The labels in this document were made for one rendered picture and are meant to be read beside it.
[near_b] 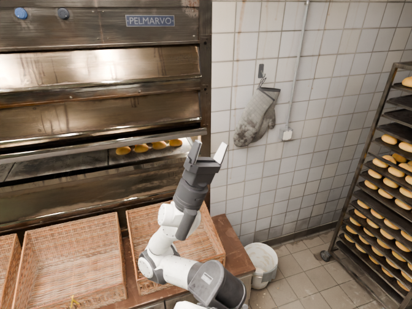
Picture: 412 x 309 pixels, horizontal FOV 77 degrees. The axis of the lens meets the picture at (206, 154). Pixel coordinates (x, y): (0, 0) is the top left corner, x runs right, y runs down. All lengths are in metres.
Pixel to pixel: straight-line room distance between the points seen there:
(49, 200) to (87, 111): 0.63
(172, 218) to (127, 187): 1.07
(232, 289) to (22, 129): 1.30
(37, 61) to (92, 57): 0.25
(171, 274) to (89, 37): 1.15
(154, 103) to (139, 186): 0.58
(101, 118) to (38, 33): 0.48
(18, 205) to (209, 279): 1.41
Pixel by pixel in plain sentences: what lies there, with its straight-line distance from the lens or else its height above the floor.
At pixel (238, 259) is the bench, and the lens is 1.90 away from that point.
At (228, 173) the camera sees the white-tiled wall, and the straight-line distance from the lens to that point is 1.96.
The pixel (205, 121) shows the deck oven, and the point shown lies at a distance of 1.69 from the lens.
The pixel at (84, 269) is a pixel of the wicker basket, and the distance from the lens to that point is 1.99.
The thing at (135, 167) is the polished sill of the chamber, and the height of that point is 1.17.
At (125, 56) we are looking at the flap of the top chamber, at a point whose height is 1.84.
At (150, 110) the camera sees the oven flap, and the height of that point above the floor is 1.53.
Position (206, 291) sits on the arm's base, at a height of 1.40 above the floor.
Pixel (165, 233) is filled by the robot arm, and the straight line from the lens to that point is 0.87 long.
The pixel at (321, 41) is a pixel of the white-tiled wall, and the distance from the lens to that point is 1.96.
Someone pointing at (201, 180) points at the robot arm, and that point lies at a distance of 0.73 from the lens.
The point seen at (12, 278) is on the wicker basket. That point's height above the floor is 0.73.
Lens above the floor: 2.07
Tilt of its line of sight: 30 degrees down
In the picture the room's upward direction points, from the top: straight up
